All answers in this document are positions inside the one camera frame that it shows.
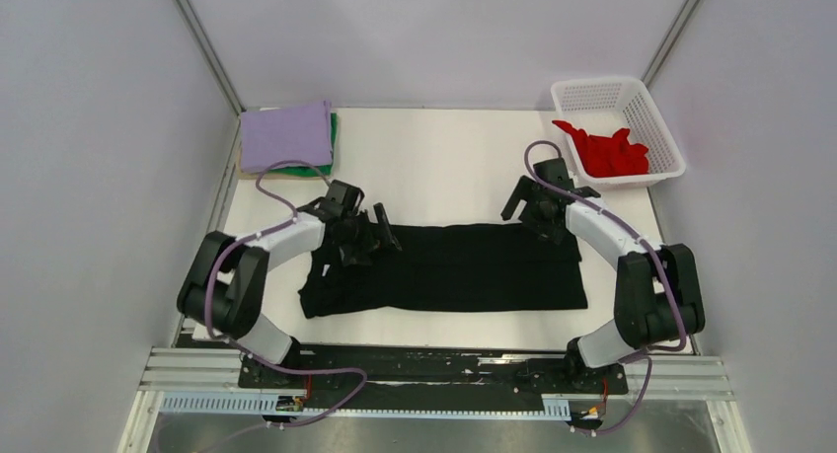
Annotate white plastic basket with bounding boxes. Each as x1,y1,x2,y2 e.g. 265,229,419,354
551,76,686,191

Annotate purple cable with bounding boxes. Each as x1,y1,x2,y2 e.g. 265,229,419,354
203,160,369,431
522,140,689,436

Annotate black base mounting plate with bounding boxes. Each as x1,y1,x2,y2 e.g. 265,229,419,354
238,344,628,413

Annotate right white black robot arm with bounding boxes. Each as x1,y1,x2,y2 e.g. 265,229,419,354
500,158,706,392

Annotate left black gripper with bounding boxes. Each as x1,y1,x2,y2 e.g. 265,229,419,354
337,202,400,266

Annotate red t shirt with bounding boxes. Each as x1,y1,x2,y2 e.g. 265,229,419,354
552,119,649,178

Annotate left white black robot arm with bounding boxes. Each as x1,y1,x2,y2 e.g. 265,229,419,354
176,181,401,387

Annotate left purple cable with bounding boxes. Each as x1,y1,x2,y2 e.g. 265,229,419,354
203,160,369,431

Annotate folded purple t shirt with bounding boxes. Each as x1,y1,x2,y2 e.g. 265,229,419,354
240,101,334,173

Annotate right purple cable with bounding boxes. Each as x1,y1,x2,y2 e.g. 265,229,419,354
522,140,689,436

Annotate black t shirt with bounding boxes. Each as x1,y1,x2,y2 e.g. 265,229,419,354
298,224,588,319

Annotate folded green t shirt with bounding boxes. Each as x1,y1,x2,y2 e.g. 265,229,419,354
267,113,340,178

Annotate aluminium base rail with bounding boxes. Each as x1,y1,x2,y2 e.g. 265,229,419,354
118,344,751,452

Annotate white slotted cable duct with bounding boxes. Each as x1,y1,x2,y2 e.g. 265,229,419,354
160,394,571,420

